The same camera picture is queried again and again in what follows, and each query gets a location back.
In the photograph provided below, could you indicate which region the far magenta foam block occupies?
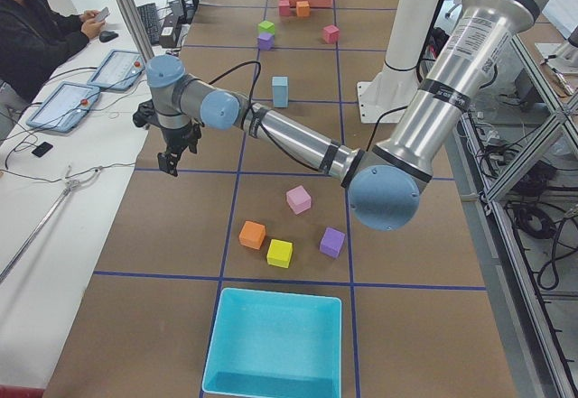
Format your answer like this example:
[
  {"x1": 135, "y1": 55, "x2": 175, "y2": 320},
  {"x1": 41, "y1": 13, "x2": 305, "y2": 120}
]
[{"x1": 322, "y1": 24, "x2": 340, "y2": 44}]

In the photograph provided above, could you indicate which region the aluminium frame post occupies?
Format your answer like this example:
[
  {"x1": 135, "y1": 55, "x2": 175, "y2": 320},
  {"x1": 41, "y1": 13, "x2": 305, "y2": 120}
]
[{"x1": 116, "y1": 0, "x2": 160, "y2": 88}]

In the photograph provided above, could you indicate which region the metal reacher grabber tool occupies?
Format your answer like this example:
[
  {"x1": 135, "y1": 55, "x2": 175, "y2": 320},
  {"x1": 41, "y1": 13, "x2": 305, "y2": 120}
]
[{"x1": 1, "y1": 166, "x2": 104, "y2": 283}]

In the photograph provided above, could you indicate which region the teach pendant tablet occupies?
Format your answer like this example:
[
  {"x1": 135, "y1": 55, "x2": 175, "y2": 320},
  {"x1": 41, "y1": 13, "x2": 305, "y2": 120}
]
[
  {"x1": 87, "y1": 50, "x2": 145, "y2": 91},
  {"x1": 26, "y1": 82, "x2": 100, "y2": 134}
]

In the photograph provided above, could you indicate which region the green foam block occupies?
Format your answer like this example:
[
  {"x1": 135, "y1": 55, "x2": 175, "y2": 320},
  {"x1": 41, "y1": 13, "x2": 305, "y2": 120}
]
[{"x1": 257, "y1": 20, "x2": 275, "y2": 35}]

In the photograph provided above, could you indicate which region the cyan plastic bin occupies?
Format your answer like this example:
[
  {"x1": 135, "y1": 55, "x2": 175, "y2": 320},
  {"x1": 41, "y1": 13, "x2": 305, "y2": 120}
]
[{"x1": 201, "y1": 288, "x2": 342, "y2": 397}]

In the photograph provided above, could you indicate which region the black computer mouse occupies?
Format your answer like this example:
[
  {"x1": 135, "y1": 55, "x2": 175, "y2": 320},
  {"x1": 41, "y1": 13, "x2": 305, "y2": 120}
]
[{"x1": 98, "y1": 31, "x2": 118, "y2": 42}]

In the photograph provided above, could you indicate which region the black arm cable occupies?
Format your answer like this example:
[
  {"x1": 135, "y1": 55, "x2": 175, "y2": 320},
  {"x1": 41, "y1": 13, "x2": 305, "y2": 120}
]
[{"x1": 208, "y1": 60, "x2": 407, "y2": 174}]

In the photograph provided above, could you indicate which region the far teach pendant tablet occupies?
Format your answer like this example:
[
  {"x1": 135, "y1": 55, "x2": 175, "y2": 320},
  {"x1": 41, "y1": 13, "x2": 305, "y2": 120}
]
[{"x1": 87, "y1": 50, "x2": 145, "y2": 91}]

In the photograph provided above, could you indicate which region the far pink foam block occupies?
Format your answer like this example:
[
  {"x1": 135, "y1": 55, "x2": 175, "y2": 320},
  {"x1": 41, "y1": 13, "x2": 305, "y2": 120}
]
[{"x1": 278, "y1": 0, "x2": 292, "y2": 16}]

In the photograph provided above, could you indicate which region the far purple foam block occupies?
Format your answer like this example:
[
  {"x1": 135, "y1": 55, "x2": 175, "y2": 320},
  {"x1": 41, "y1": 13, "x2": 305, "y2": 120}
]
[{"x1": 257, "y1": 32, "x2": 275, "y2": 51}]

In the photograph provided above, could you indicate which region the seated person black jacket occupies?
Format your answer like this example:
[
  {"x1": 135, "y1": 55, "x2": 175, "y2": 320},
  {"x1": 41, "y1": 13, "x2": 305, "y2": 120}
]
[{"x1": 1, "y1": 0, "x2": 105, "y2": 104}]

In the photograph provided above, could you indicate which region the near teach pendant tablet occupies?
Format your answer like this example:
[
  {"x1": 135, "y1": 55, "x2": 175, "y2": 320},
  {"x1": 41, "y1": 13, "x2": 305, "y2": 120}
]
[{"x1": 26, "y1": 82, "x2": 100, "y2": 134}]

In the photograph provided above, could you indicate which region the near light pink foam block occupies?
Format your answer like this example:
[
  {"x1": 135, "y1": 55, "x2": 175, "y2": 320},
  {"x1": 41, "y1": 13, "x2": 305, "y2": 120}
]
[{"x1": 285, "y1": 185, "x2": 312, "y2": 215}]

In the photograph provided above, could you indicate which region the yellow foam block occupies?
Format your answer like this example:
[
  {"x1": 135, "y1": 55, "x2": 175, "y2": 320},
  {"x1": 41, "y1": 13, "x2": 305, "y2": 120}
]
[{"x1": 266, "y1": 239, "x2": 294, "y2": 268}]

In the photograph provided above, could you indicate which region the black smartphone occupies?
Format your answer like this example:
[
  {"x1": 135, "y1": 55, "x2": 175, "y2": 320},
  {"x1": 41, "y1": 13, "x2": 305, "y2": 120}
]
[{"x1": 32, "y1": 142, "x2": 53, "y2": 158}]

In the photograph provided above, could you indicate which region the black keyboard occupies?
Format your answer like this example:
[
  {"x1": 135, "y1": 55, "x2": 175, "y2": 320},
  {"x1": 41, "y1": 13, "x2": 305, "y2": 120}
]
[{"x1": 136, "y1": 3, "x2": 161, "y2": 45}]

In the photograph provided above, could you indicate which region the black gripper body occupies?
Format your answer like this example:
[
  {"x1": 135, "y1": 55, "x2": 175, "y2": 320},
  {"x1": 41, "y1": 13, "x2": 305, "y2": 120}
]
[{"x1": 161, "y1": 121, "x2": 202, "y2": 159}]

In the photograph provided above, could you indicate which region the far orange foam block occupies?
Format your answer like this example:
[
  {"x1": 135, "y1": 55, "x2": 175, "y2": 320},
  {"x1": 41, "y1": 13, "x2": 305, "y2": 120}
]
[{"x1": 295, "y1": 0, "x2": 311, "y2": 17}]

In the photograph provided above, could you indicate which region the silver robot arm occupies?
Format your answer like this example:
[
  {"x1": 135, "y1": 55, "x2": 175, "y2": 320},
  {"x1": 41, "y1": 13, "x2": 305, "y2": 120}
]
[{"x1": 133, "y1": 0, "x2": 549, "y2": 231}]

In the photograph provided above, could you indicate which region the near purple foam block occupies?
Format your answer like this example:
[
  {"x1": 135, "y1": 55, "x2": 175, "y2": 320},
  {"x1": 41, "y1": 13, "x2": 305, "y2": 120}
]
[{"x1": 319, "y1": 227, "x2": 345, "y2": 258}]

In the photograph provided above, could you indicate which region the orange foam block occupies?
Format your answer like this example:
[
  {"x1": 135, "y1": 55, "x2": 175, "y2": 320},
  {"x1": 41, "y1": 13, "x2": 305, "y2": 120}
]
[
  {"x1": 238, "y1": 220, "x2": 266, "y2": 250},
  {"x1": 295, "y1": 0, "x2": 311, "y2": 17}
]

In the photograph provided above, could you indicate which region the near orange foam block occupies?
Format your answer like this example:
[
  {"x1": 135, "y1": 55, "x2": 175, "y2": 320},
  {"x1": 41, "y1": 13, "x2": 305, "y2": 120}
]
[{"x1": 238, "y1": 220, "x2": 266, "y2": 250}]

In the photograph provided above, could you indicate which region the purple foam block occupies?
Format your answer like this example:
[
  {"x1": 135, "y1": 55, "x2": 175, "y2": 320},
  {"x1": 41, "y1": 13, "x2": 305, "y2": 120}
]
[
  {"x1": 319, "y1": 227, "x2": 345, "y2": 258},
  {"x1": 257, "y1": 32, "x2": 275, "y2": 51}
]

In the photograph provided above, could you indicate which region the light blue foam block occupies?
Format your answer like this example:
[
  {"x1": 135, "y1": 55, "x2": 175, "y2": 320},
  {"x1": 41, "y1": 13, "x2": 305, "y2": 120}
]
[
  {"x1": 273, "y1": 93, "x2": 288, "y2": 108},
  {"x1": 271, "y1": 76, "x2": 288, "y2": 98}
]

